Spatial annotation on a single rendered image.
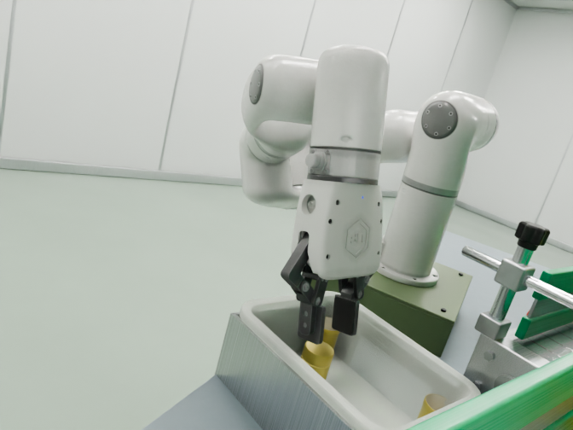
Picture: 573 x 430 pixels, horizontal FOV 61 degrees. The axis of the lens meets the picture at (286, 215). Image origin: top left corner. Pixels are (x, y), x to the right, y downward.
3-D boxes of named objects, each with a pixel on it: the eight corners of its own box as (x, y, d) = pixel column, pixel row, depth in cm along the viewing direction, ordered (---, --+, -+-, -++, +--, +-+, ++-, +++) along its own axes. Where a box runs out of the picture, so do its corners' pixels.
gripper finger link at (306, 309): (307, 283, 47) (301, 350, 48) (329, 281, 50) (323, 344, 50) (286, 276, 50) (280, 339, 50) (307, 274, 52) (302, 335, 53)
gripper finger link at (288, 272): (280, 250, 46) (294, 299, 48) (333, 216, 50) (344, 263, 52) (273, 248, 47) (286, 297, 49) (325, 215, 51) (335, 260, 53)
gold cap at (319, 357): (287, 374, 55) (298, 341, 54) (309, 368, 57) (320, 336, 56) (308, 394, 53) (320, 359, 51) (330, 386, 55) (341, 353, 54)
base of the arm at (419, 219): (344, 261, 83) (368, 176, 79) (361, 242, 95) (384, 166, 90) (432, 295, 79) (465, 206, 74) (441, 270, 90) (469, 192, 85)
